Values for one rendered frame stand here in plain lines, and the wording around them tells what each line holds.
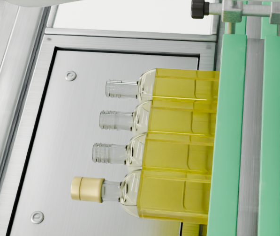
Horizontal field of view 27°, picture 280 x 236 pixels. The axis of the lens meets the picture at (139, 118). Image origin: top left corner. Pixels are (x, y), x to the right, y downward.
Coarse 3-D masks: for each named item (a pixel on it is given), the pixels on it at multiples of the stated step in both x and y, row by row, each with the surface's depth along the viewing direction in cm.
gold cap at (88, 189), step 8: (72, 184) 83; (80, 184) 83; (88, 184) 82; (96, 184) 82; (72, 192) 83; (80, 192) 82; (88, 192) 82; (96, 192) 82; (80, 200) 84; (88, 200) 83; (96, 200) 83
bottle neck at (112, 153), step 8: (96, 144) 86; (104, 144) 86; (112, 144) 86; (96, 152) 85; (104, 152) 85; (112, 152) 85; (120, 152) 85; (96, 160) 86; (104, 160) 85; (112, 160) 85; (120, 160) 85
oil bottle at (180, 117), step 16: (144, 112) 86; (160, 112) 86; (176, 112) 86; (192, 112) 86; (208, 112) 85; (144, 128) 85; (160, 128) 85; (176, 128) 85; (192, 128) 84; (208, 128) 84
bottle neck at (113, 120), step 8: (104, 112) 89; (112, 112) 89; (120, 112) 89; (128, 112) 89; (104, 120) 88; (112, 120) 88; (120, 120) 88; (128, 120) 88; (104, 128) 89; (112, 128) 89; (120, 128) 88; (128, 128) 88
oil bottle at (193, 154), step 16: (128, 144) 84; (144, 144) 83; (160, 144) 83; (176, 144) 83; (192, 144) 83; (208, 144) 82; (128, 160) 83; (144, 160) 82; (160, 160) 82; (176, 160) 81; (192, 160) 81; (208, 160) 81
